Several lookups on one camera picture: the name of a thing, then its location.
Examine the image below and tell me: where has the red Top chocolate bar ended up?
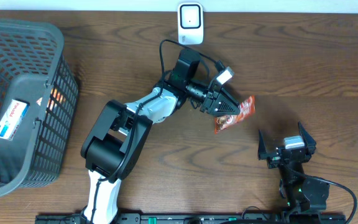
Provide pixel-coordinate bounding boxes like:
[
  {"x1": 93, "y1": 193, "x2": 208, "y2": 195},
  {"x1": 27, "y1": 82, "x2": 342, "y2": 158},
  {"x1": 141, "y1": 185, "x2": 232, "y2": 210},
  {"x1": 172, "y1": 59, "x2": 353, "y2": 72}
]
[{"x1": 214, "y1": 96, "x2": 255, "y2": 134}]

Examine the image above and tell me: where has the white barcode scanner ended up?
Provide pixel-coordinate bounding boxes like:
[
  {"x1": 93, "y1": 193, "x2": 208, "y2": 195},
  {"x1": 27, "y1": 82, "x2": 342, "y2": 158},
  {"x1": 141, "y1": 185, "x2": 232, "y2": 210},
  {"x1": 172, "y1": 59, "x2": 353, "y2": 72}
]
[{"x1": 177, "y1": 2, "x2": 204, "y2": 45}]

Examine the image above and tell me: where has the grey plastic mesh basket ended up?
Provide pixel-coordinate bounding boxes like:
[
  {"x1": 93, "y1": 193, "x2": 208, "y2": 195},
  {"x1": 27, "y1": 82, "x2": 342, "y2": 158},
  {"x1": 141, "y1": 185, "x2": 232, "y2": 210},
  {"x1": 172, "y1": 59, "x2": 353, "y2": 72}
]
[{"x1": 0, "y1": 19, "x2": 79, "y2": 197}]

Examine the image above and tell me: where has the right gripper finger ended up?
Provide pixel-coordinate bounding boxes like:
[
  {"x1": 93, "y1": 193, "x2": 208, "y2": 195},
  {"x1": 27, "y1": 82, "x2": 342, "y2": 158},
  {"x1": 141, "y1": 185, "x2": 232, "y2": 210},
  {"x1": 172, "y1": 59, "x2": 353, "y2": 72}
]
[
  {"x1": 298, "y1": 121, "x2": 316, "y2": 154},
  {"x1": 257, "y1": 130, "x2": 267, "y2": 160}
]

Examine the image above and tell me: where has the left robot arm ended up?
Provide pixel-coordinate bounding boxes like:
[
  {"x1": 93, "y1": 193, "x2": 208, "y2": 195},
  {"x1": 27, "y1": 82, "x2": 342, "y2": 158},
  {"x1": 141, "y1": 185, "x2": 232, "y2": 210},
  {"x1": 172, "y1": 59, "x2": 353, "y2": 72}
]
[{"x1": 81, "y1": 49, "x2": 240, "y2": 223}]

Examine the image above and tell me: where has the small orange snack packet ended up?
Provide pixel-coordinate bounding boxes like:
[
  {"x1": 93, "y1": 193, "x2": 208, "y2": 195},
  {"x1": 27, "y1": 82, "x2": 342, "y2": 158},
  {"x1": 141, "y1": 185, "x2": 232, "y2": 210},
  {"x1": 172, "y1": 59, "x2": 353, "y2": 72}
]
[{"x1": 48, "y1": 88, "x2": 66, "y2": 111}]

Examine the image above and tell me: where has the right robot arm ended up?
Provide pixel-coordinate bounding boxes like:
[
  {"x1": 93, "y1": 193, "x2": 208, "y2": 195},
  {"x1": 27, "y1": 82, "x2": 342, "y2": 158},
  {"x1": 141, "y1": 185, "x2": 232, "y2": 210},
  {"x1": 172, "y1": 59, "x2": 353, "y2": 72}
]
[{"x1": 258, "y1": 123, "x2": 329, "y2": 223}]

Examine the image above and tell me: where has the white Panadol medicine box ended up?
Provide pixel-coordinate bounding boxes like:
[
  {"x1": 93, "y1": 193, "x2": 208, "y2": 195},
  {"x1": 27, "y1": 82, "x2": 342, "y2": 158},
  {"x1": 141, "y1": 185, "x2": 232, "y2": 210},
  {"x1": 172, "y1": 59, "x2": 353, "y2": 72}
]
[{"x1": 0, "y1": 100, "x2": 29, "y2": 141}]

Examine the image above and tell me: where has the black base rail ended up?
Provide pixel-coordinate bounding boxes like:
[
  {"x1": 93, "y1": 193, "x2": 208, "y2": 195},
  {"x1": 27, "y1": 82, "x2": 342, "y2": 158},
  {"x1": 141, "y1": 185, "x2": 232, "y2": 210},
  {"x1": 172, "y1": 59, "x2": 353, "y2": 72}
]
[{"x1": 35, "y1": 212, "x2": 346, "y2": 224}]

